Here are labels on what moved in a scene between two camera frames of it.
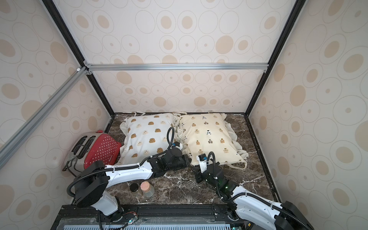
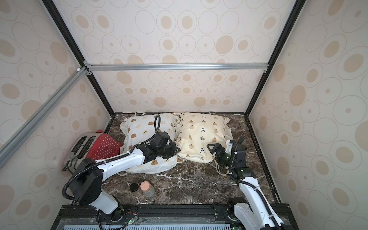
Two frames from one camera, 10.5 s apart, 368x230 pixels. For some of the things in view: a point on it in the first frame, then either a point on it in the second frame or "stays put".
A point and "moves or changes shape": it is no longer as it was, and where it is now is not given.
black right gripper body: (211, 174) → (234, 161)
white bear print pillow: (144, 135) stays put
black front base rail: (148, 217) stays put
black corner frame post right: (298, 6) stays put
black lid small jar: (134, 189) stays put
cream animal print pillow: (202, 133) moves or changes shape
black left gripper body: (182, 162) → (168, 151)
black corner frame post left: (70, 38) stays put
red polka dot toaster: (89, 148) stays put
